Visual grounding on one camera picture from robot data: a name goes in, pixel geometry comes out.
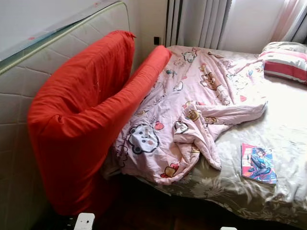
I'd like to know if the manga comic book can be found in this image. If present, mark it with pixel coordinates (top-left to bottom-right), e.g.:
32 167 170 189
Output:
241 143 278 185

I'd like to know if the pink cartoon print blanket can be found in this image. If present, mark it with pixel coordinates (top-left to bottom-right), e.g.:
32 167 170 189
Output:
103 46 268 185

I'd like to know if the striped cartoon bolster pillow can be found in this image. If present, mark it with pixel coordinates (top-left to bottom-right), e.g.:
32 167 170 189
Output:
258 42 307 83

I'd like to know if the sheer pink curtain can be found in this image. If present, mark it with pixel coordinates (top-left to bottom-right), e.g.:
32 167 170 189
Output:
271 0 304 43

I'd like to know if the red folded futon mattress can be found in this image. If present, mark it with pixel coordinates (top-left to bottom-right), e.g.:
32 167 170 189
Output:
27 30 172 216

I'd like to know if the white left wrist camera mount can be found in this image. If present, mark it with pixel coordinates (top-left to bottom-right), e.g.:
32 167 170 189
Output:
73 213 95 230

